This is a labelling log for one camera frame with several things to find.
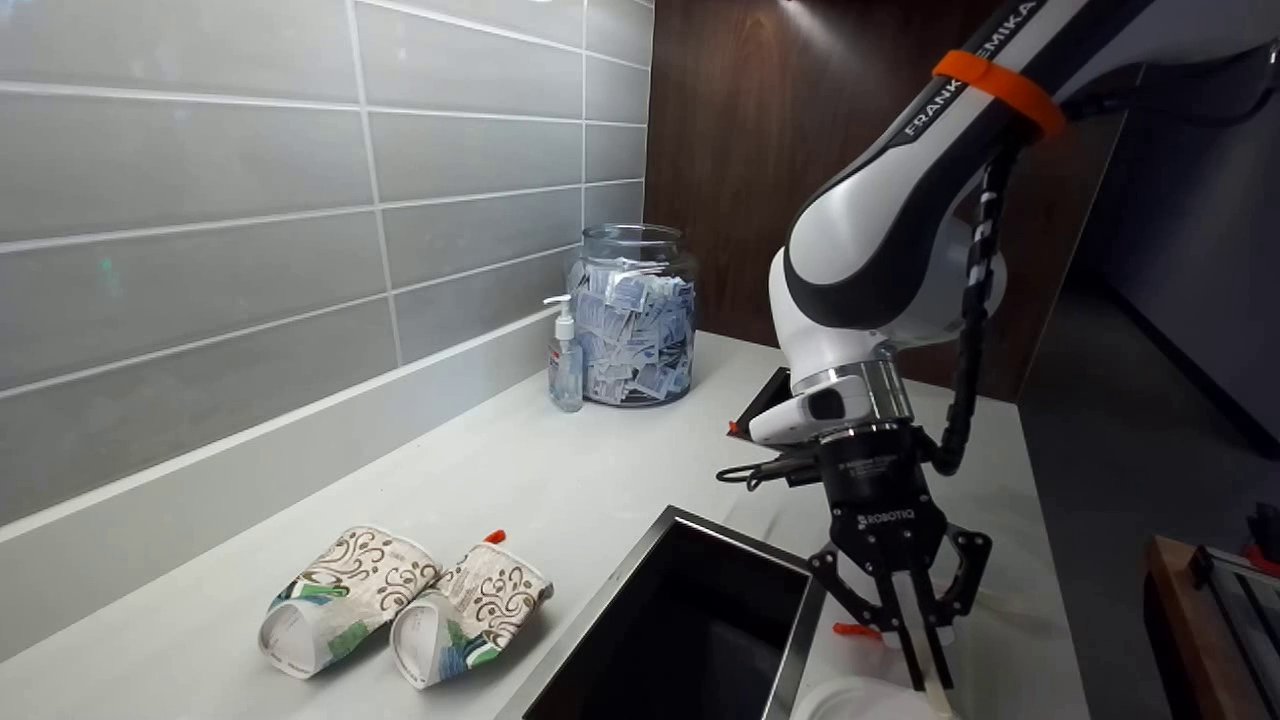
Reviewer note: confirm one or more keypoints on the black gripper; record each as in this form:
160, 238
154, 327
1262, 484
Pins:
887, 505

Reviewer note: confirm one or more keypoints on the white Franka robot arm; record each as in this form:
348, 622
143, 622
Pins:
907, 225

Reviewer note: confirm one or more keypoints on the white round plate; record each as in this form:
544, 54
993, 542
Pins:
865, 706

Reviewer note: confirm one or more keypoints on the black sink basin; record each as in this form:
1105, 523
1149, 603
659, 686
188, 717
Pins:
666, 641

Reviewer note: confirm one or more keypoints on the wooden board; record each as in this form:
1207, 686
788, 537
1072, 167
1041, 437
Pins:
1180, 627

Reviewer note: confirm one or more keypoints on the glass jar of blue packets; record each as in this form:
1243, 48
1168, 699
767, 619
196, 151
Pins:
635, 333

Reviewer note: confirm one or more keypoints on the small clear pump bottle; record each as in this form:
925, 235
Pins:
569, 364

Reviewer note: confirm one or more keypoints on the crushed patterned paper cup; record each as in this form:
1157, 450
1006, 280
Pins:
472, 613
354, 595

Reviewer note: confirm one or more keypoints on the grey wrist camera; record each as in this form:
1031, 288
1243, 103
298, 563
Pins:
801, 413

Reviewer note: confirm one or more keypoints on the dark metal rail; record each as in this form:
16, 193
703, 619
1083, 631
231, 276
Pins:
1243, 586

